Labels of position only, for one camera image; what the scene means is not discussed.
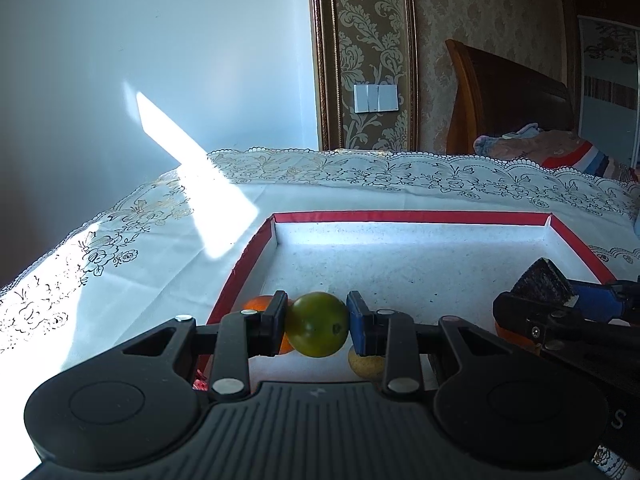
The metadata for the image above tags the striped colourful bedding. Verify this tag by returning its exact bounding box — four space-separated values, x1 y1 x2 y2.
473 122 640 184

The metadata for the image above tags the green tomato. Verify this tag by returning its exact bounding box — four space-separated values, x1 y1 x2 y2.
284 291 351 359

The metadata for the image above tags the wooden bed headboard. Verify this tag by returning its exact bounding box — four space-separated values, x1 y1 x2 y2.
445 39 576 157

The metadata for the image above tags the small orange mandarin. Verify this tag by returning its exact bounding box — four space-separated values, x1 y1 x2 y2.
494 317 537 349

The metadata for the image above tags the large orange mandarin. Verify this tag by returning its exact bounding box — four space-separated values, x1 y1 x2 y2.
243 295 296 356

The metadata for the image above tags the small yellow fruit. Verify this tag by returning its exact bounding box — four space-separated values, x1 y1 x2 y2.
348 347 386 381

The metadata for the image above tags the white wall light switch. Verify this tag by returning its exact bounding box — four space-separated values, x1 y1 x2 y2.
353 83 400 113

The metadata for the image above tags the gold framed floral wall panel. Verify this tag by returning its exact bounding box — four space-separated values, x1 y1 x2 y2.
306 0 420 153

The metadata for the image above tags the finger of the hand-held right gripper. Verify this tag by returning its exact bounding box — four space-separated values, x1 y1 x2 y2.
567 279 640 323
492 291 640 361

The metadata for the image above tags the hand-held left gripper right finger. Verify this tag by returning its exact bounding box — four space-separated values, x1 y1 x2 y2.
346 291 496 402

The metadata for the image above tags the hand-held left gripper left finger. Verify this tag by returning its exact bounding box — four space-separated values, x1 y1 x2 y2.
122 290 290 402

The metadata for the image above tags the patterned wardrobe door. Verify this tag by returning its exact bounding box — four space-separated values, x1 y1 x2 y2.
575 14 640 169

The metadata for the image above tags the red shallow cardboard box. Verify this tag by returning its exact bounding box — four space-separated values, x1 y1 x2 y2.
192 211 619 392

